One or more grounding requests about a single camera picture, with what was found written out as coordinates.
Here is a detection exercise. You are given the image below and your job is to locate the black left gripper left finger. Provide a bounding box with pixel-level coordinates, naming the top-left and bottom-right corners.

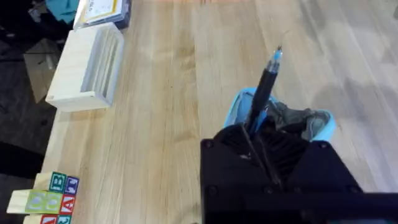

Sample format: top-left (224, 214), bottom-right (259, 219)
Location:
top-left (200, 124), bottom-right (283, 224)

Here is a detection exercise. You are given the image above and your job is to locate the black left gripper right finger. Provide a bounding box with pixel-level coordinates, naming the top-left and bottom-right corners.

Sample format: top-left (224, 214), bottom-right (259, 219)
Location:
top-left (258, 129), bottom-right (363, 195)

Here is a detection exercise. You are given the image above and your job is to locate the light blue zip bag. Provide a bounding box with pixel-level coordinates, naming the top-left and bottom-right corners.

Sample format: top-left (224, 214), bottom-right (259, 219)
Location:
top-left (223, 87), bottom-right (337, 144)

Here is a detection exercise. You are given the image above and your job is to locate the black and blue pen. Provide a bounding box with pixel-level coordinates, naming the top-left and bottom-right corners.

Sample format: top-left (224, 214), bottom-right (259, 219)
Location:
top-left (244, 45), bottom-right (284, 135)

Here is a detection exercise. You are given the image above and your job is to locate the pale wooden box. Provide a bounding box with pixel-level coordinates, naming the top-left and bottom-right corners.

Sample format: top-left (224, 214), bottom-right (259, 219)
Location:
top-left (45, 22), bottom-right (125, 113)

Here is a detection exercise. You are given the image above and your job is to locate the heap of toy letter blocks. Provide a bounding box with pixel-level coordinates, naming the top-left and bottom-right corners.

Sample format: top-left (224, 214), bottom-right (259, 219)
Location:
top-left (6, 170), bottom-right (80, 224)

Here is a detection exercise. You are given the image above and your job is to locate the box with yellow label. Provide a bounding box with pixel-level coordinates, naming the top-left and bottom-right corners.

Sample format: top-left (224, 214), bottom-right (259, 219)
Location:
top-left (73, 0), bottom-right (133, 31)

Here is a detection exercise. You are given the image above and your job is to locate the brown cardboard box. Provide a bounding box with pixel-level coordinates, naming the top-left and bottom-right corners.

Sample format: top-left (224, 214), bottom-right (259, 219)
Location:
top-left (23, 39), bottom-right (63, 104)

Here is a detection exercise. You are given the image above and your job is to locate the teal cloth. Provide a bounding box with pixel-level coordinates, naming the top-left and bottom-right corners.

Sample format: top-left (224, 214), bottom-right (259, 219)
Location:
top-left (45, 0), bottom-right (80, 24)

